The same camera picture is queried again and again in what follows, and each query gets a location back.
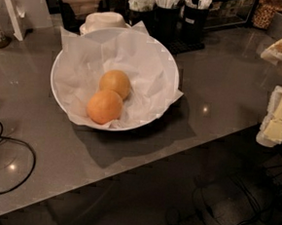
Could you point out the orange fruit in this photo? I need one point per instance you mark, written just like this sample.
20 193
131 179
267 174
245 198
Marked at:
104 107
116 81

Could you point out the large white bowl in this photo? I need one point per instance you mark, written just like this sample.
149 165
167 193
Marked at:
57 78

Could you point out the jar of nuts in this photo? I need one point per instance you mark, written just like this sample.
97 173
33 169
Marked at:
263 14

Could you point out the black cup with packets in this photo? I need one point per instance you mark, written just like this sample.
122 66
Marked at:
195 15

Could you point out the black cup with sticks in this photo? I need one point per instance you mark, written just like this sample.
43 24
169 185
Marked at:
167 15

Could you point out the black cup with napkins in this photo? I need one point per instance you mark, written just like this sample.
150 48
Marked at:
142 10

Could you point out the white crumpled paper liner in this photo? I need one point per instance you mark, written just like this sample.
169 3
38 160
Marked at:
86 58

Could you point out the white board stand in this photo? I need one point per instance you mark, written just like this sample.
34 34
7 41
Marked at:
17 17

